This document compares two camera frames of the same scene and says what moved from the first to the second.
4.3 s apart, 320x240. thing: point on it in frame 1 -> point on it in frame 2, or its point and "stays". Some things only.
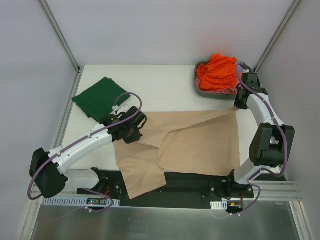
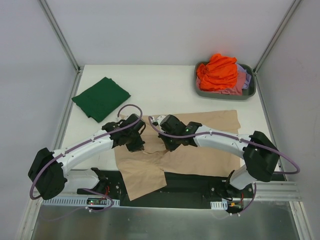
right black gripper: (240, 100) -> (168, 143)
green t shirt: (97, 99) stays
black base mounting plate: (183, 190) stays
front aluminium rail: (279, 192) stays
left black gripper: (133, 135) -> (135, 144)
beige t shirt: (203, 142) stays
